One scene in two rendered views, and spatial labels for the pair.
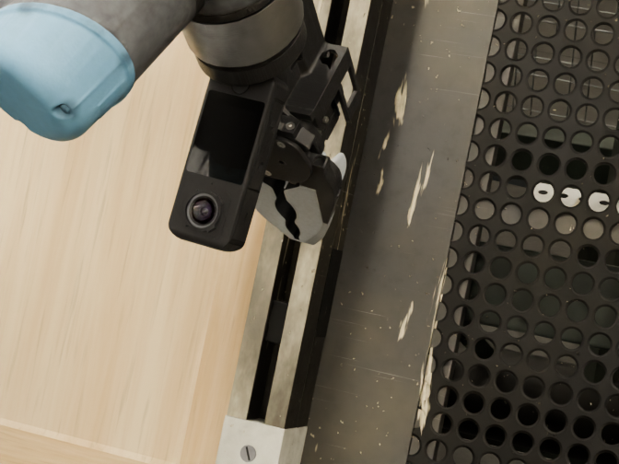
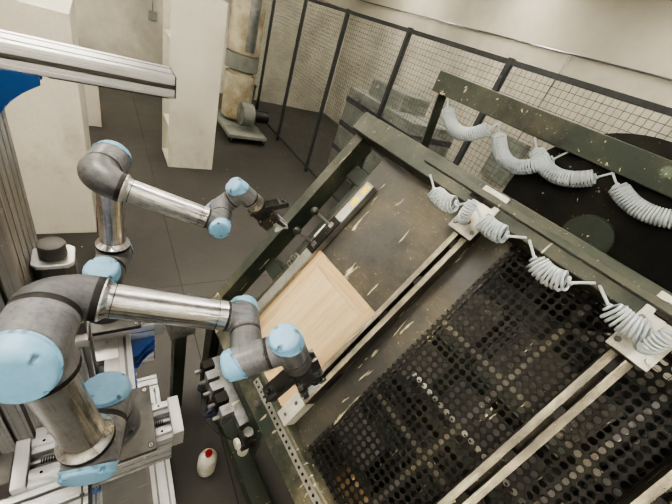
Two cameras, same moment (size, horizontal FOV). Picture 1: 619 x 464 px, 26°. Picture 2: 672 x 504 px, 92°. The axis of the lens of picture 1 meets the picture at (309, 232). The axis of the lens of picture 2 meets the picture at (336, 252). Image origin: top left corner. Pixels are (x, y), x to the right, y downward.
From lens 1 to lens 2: 0.52 m
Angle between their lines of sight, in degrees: 18
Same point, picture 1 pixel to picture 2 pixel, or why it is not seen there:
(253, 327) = not seen: hidden behind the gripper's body
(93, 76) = (235, 376)
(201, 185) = (271, 385)
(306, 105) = (305, 381)
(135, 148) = (321, 320)
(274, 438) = (302, 404)
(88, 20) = (239, 366)
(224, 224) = (270, 397)
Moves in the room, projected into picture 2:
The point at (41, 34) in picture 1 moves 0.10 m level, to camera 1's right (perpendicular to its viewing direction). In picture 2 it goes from (229, 364) to (262, 393)
